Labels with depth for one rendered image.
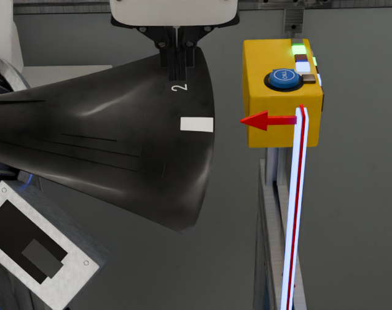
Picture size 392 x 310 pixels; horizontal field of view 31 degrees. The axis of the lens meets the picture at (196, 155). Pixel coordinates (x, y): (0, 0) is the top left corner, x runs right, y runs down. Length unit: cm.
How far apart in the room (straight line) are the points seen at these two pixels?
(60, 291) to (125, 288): 112
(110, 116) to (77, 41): 79
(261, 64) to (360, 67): 54
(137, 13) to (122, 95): 19
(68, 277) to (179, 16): 37
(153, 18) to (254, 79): 45
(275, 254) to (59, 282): 34
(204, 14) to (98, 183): 20
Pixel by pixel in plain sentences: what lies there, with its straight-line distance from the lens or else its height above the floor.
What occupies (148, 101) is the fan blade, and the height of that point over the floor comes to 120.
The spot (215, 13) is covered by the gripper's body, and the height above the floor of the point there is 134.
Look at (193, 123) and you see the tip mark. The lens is 71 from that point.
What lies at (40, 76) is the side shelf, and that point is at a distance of 147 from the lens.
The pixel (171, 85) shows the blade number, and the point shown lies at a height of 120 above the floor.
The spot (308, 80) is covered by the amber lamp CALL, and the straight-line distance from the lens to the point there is 100.
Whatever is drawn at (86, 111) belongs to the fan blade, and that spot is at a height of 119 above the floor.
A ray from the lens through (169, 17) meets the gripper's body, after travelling 58.
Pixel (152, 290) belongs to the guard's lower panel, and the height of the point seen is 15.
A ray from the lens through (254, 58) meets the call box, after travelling 106.
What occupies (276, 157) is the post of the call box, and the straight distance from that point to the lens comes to 113.
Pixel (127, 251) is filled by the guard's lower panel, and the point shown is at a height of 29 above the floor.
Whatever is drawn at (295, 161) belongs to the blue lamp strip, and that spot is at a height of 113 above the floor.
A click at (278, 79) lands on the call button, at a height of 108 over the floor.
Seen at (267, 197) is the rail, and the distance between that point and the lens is 113.
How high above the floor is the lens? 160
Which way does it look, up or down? 37 degrees down
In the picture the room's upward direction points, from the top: 1 degrees counter-clockwise
